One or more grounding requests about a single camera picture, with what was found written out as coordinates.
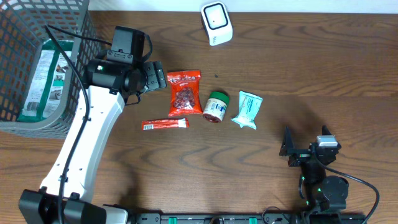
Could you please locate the teal tissue packet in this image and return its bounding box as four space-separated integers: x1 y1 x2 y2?
231 91 263 129

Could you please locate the grey plastic mesh basket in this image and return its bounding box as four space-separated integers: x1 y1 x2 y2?
1 0 104 139

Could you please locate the red stick packet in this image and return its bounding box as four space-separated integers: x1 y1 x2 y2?
141 118 190 131

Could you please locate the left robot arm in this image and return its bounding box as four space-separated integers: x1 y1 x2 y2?
19 59 166 223

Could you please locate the green-lid seasoning jar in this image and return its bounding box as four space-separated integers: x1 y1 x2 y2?
203 91 229 123

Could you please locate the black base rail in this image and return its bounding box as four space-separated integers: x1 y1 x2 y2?
131 213 365 224

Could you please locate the red snack bag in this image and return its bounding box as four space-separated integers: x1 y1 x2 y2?
167 70 203 117

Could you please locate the white barcode scanner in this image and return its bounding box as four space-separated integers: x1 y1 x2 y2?
201 1 233 46

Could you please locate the green 3M product package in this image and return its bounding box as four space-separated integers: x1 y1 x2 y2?
17 40 70 123

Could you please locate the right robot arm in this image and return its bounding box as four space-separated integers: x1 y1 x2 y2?
279 126 349 223

